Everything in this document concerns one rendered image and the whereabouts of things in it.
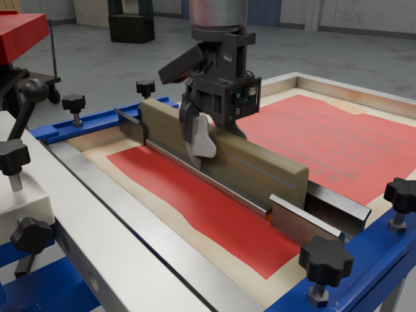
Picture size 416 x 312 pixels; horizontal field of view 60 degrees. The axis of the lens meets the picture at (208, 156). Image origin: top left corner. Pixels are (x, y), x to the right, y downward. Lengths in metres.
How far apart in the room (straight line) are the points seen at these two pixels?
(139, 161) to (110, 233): 0.33
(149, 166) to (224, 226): 0.22
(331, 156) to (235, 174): 0.27
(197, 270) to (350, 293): 0.15
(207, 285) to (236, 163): 0.19
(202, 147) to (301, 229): 0.18
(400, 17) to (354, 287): 8.61
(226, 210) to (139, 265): 0.24
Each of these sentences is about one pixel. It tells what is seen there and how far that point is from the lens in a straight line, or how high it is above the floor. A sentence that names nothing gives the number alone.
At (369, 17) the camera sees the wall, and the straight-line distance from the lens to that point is 9.03.
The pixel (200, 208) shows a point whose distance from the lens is 0.55.
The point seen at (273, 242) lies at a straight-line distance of 0.50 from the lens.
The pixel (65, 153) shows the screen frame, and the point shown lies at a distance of 0.68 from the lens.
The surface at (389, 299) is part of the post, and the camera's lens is 1.55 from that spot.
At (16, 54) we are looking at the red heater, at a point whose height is 1.03.
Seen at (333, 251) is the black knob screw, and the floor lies 1.06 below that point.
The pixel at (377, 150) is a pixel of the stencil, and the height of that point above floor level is 0.96.
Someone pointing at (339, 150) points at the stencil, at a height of 0.96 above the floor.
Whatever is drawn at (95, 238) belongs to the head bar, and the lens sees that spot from 0.38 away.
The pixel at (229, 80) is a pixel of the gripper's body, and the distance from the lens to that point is 0.47.
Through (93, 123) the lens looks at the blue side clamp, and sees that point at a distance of 0.76.
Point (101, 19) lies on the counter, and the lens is 9.98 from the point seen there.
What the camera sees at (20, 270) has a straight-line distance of 1.95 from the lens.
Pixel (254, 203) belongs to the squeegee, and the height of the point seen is 0.99.
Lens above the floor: 1.28
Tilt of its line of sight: 27 degrees down
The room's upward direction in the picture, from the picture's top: straight up
